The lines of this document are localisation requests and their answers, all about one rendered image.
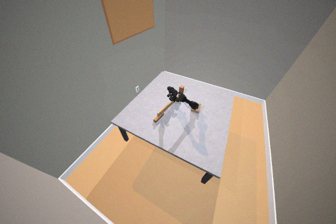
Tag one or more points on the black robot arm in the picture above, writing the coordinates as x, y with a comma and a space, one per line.
182, 98

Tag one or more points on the long tan wooden rail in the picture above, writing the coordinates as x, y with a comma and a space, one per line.
165, 108

